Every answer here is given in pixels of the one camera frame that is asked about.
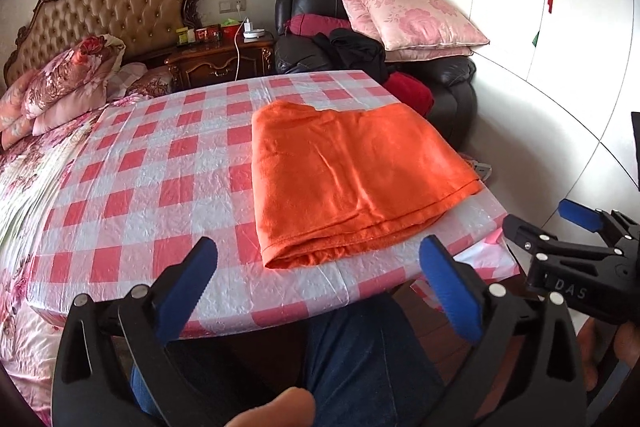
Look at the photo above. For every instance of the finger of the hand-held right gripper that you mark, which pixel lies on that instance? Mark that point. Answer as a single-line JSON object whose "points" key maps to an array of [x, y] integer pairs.
{"points": [[580, 213], [525, 232]]}

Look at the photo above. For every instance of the wall socket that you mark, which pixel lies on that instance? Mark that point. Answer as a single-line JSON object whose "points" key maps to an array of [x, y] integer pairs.
{"points": [[233, 5]]}

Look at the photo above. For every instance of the floral bed pillows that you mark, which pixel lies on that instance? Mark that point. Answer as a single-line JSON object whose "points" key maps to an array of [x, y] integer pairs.
{"points": [[60, 77]]}

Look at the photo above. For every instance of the black clothes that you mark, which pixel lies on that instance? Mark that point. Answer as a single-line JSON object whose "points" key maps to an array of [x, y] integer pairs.
{"points": [[357, 52]]}

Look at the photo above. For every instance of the maroon floral pillow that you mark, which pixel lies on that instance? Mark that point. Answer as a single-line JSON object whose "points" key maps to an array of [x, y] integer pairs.
{"points": [[150, 83]]}

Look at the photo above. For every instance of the floral bed sheet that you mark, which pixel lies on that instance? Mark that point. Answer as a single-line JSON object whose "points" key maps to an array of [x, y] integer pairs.
{"points": [[25, 187]]}

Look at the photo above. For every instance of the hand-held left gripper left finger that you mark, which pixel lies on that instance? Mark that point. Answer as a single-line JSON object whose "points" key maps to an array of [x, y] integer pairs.
{"points": [[187, 292]]}

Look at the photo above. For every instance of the orange pants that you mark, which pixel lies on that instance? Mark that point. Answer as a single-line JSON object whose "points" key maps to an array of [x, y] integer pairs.
{"points": [[360, 177]]}

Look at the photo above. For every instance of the maroon bolster cushion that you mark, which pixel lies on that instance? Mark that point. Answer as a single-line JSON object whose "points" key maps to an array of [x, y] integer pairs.
{"points": [[312, 25]]}

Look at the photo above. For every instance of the carved wooden nightstand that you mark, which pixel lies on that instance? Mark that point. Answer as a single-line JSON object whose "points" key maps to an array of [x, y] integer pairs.
{"points": [[210, 63]]}

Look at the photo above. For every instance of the pink floral pillow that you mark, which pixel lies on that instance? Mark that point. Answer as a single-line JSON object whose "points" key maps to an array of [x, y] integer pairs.
{"points": [[415, 14], [356, 14]]}

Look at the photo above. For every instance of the red cloth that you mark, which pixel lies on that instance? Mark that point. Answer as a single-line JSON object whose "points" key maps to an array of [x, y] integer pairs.
{"points": [[410, 91]]}

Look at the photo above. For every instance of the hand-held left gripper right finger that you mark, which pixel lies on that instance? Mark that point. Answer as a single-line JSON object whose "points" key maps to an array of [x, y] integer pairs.
{"points": [[450, 292]]}

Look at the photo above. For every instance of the person's leg in blue jeans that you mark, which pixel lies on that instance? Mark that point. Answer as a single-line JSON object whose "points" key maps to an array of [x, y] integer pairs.
{"points": [[360, 357], [145, 387]]}

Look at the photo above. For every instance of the person's right hand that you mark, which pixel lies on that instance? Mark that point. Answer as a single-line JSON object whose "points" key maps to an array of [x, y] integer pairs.
{"points": [[629, 342]]}

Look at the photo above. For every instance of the pink checkered tablecloth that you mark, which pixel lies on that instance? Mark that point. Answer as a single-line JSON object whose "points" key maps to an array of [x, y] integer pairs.
{"points": [[160, 187]]}

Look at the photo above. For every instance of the green box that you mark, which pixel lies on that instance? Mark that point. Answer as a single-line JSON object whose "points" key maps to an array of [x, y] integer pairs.
{"points": [[185, 36]]}

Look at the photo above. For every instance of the green packet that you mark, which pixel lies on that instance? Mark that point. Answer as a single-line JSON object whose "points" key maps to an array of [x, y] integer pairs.
{"points": [[231, 23]]}

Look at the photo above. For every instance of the person's left hand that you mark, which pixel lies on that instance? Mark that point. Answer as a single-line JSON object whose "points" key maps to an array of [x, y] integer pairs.
{"points": [[280, 409]]}

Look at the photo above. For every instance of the tufted carved headboard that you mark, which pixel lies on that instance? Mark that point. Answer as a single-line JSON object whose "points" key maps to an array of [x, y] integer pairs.
{"points": [[120, 7]]}

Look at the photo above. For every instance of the white charger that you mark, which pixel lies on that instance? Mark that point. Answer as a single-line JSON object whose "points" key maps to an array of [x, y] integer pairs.
{"points": [[252, 33]]}

